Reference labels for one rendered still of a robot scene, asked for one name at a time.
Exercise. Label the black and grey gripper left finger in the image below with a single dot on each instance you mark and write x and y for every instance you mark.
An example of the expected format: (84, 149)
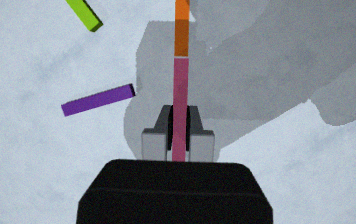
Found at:
(157, 141)

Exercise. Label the purple rod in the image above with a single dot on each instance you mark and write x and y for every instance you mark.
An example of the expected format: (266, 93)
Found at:
(98, 100)

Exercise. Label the lime green rod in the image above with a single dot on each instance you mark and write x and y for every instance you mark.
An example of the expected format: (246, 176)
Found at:
(85, 14)

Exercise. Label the pink rod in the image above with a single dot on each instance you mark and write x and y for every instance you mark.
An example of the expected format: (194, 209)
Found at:
(180, 95)

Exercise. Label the orange rod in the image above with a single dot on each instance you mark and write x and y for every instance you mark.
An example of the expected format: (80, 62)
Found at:
(181, 27)

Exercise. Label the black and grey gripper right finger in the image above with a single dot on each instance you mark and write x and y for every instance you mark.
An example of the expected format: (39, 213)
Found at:
(199, 142)

